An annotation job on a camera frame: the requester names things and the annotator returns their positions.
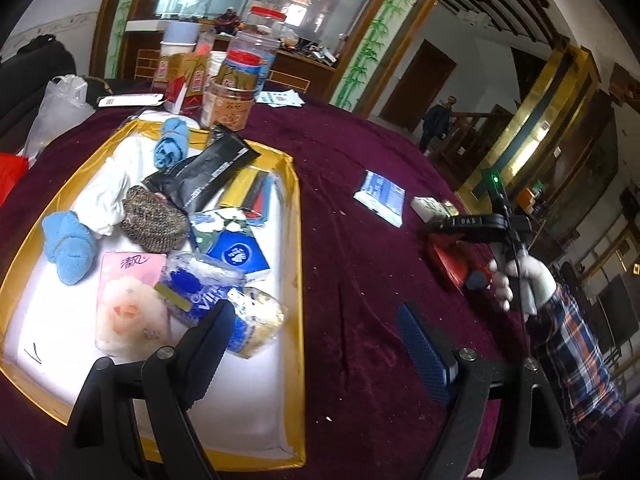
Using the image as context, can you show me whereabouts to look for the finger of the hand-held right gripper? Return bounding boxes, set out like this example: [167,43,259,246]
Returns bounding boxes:
[419,217,467,252]

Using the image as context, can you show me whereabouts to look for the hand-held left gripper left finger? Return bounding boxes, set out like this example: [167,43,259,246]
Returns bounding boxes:
[59,300,237,480]

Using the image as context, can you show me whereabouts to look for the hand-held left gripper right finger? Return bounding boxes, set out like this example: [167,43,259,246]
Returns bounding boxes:
[396,301,581,480]

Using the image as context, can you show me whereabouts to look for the yellow sponge pack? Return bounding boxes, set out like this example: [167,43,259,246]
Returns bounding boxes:
[225,285,286,359]

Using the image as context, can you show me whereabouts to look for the blue white plastic wipes pack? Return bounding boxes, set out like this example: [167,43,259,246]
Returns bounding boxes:
[157,250,246,328]

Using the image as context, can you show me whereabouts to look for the gold-edged white tray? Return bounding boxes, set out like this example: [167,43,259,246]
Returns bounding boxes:
[0,117,307,468]

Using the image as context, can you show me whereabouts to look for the pink tissue pack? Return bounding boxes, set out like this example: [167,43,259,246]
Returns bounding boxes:
[95,251,173,361]

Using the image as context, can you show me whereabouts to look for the dark blue tissue pack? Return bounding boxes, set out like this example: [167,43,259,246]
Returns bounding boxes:
[205,230,271,281]

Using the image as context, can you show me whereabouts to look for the green white tissue pack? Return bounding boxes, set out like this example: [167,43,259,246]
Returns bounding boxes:
[189,207,256,253]

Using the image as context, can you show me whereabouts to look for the steel wool scrubber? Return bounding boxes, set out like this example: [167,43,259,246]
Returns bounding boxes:
[121,185,191,253]

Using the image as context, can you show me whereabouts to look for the blue cloth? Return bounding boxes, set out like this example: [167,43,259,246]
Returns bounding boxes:
[41,210,98,286]
[152,116,191,170]

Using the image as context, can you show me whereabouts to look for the black foil packet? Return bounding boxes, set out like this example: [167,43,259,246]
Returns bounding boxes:
[140,125,261,211]

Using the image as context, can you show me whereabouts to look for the person's right forearm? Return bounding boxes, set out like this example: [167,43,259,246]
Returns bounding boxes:
[525,285,626,428]

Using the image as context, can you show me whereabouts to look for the person's right hand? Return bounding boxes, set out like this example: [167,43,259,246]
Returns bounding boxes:
[487,252,557,317]

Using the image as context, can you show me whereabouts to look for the small white box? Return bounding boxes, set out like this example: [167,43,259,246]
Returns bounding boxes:
[411,196,453,223]

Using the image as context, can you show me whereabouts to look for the blue white tissue packet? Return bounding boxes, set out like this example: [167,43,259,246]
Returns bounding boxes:
[352,170,406,228]

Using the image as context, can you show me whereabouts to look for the maroon velvet tablecloth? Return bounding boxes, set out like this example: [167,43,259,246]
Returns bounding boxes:
[0,92,531,480]

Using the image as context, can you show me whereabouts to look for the gold framed glass cabinet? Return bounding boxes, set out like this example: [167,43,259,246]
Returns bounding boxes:
[455,45,621,221]

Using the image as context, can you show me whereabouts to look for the brown wooden door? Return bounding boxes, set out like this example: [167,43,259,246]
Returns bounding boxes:
[380,40,457,133]

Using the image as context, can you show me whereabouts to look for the yellow blue red striped packet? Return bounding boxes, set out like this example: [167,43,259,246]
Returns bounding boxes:
[220,170,278,226]

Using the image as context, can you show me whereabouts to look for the wooden sideboard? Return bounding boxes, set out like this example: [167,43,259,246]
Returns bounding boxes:
[122,20,336,101]

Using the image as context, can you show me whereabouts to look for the white wipe sachets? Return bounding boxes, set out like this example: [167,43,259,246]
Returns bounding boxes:
[255,89,305,109]

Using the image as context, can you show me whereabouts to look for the wooden chair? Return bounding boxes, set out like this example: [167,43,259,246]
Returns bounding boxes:
[267,71,306,96]
[134,49,161,81]

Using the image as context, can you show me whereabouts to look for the clear jar with food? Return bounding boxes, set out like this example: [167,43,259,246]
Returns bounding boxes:
[200,76,258,132]

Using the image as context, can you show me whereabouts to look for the tall clear labelled jar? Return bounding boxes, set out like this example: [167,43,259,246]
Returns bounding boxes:
[222,30,281,103]

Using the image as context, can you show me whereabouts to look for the long white card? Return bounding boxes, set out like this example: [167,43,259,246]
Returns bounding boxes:
[97,94,165,108]

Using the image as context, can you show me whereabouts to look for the red plastic bag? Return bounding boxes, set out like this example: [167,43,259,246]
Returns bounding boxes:
[0,152,30,206]

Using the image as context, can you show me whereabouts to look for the red-lidded plastic jar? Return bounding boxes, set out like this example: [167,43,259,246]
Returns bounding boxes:
[248,6,288,38]

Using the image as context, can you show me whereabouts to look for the red gold carton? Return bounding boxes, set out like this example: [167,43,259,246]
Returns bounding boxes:
[152,52,211,116]

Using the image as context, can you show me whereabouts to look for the white paper cup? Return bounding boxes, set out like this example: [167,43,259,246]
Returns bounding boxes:
[207,51,228,81]

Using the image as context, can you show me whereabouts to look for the white plastic bag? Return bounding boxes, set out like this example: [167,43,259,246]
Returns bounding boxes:
[22,75,96,161]

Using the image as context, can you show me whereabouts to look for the light blue tub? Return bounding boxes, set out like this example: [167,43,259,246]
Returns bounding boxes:
[160,21,201,56]

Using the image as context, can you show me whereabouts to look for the black bag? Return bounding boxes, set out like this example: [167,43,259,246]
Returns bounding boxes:
[0,35,76,126]

